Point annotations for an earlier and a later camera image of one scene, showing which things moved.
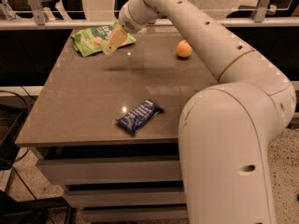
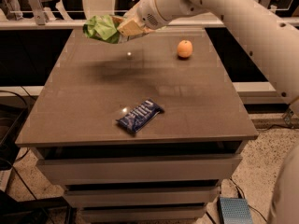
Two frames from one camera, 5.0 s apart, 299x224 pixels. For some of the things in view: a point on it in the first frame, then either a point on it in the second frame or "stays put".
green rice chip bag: (95, 39) -> (102, 27)
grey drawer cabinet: (106, 126) stays put
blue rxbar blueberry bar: (139, 116) stays put
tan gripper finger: (117, 37) -> (130, 28)
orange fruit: (184, 49) stays put
